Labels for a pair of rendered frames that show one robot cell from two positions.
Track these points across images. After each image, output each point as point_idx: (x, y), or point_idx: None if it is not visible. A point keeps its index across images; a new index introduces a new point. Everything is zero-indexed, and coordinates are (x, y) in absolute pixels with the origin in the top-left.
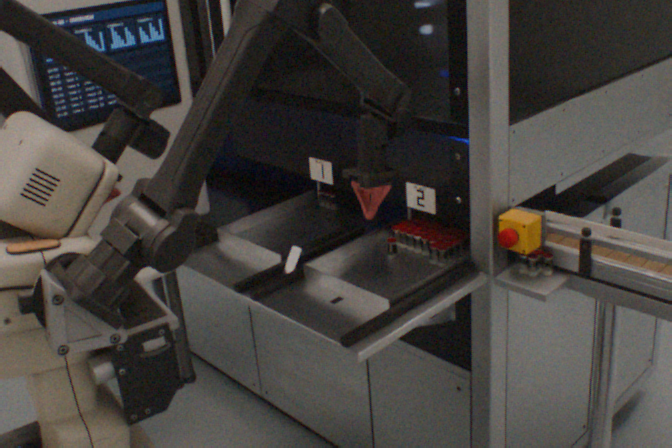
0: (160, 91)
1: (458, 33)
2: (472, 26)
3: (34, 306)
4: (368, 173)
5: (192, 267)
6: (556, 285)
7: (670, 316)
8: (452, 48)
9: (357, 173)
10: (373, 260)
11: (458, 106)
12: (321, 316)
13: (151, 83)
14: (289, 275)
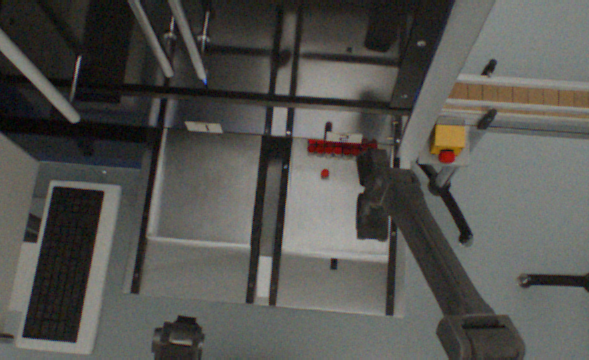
0: (202, 328)
1: (416, 69)
2: (438, 68)
3: None
4: (381, 229)
5: (172, 294)
6: (467, 147)
7: (550, 135)
8: (404, 75)
9: (375, 237)
10: (313, 191)
11: (402, 101)
12: (341, 291)
13: (200, 338)
14: (278, 263)
